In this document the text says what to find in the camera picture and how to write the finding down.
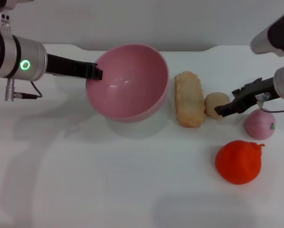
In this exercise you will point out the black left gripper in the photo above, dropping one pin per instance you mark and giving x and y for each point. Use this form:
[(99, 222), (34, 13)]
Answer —
[(63, 67)]

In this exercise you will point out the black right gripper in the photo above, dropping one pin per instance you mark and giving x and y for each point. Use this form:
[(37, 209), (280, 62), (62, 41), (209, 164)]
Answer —
[(256, 92)]

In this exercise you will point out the round beige egg yolk pastry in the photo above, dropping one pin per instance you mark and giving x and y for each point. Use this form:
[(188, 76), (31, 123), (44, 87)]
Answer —
[(213, 102)]

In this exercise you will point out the pink plastic bowl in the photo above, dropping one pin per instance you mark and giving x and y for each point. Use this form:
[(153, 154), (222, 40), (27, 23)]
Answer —
[(132, 83)]

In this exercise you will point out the pink peach bun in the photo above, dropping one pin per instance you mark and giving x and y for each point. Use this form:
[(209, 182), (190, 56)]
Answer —
[(258, 126)]

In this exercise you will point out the long golden toast bread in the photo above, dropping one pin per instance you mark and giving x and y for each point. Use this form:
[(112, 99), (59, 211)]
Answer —
[(189, 102)]

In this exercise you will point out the orange-red persimmon bun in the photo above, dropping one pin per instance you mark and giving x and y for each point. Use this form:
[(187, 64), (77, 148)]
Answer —
[(237, 166)]

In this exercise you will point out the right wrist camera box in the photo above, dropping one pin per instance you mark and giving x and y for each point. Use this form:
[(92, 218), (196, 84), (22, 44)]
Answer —
[(275, 35)]

